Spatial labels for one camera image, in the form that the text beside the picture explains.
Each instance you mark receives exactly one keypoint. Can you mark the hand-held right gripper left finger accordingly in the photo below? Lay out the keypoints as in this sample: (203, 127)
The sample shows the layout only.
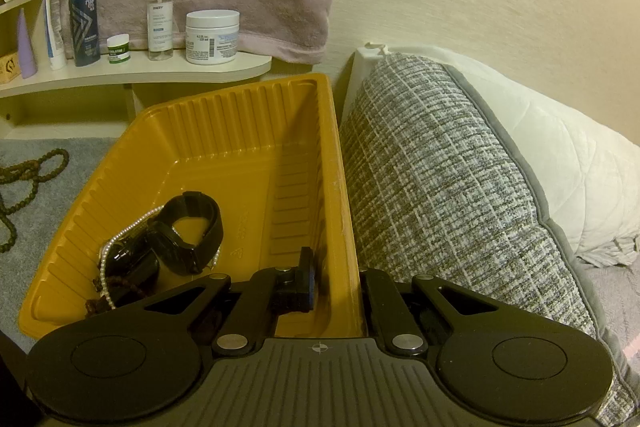
(311, 289)

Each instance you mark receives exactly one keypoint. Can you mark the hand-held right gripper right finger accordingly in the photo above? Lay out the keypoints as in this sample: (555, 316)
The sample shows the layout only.
(377, 302)

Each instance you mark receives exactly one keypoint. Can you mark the black mesh band watch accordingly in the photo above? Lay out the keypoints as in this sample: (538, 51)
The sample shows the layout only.
(172, 247)

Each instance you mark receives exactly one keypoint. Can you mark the yellow ribbed plastic tray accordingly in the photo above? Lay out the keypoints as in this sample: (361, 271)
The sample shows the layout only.
(225, 167)

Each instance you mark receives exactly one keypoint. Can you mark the grey woven pillow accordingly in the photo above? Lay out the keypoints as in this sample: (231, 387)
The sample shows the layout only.
(440, 187)

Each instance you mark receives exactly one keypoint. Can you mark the pale bed sheet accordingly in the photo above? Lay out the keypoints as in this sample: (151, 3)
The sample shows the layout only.
(615, 302)

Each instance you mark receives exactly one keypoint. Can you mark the white quilted pillow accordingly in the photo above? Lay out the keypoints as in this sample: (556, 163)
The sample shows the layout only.
(575, 167)

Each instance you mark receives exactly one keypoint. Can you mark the white cream jar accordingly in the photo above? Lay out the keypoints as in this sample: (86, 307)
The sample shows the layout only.
(212, 39)

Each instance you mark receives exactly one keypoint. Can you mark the cream wooden shelf unit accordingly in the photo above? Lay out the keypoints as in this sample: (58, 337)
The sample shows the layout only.
(100, 80)

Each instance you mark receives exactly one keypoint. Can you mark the clear spray bottle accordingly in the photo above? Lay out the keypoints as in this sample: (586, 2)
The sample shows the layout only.
(160, 27)

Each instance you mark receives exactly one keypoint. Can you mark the small green jar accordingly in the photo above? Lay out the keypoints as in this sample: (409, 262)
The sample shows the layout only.
(118, 52)

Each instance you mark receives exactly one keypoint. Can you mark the dark blue spray bottle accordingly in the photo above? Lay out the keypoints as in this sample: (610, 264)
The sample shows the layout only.
(84, 27)

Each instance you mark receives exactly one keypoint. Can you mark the white squeeze tube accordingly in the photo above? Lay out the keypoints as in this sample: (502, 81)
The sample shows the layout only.
(54, 27)

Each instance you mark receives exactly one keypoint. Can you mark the purple cone bottle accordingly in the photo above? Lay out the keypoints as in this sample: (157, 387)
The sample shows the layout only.
(27, 54)

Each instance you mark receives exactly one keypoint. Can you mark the small cardboard box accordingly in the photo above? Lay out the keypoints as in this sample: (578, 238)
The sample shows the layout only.
(7, 68)

